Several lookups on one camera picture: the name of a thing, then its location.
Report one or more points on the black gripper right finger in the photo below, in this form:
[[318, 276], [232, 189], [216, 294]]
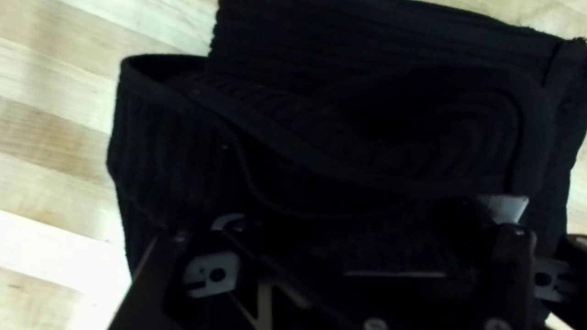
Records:
[[515, 268]]

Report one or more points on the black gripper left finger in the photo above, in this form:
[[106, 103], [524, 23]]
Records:
[[184, 281]]

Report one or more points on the black towel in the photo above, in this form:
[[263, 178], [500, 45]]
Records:
[[368, 92]]

